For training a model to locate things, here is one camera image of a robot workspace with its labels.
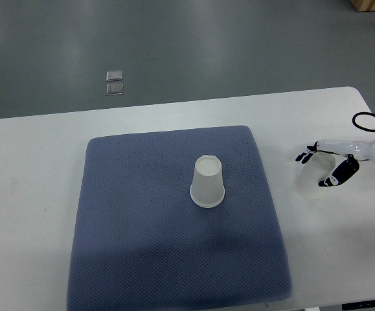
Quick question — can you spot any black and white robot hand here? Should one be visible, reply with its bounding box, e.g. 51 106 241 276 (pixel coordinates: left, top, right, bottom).
295 139 375 187

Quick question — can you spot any wooden furniture corner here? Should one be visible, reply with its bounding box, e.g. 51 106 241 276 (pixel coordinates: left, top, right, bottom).
350 0 375 12

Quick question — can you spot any black table control panel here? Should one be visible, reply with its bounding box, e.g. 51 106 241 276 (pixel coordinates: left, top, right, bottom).
341 300 375 310

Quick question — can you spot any white paper cup on mat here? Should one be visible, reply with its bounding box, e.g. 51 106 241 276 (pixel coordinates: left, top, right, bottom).
190 155 225 209

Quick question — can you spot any blue-grey textured cushion mat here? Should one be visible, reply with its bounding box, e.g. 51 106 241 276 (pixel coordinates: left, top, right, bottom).
67 126 292 310

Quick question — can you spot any upper metal floor plate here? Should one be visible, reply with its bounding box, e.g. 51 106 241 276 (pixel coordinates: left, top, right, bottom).
106 69 123 82

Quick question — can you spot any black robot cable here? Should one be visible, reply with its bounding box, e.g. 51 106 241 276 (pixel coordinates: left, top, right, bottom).
351 111 375 133

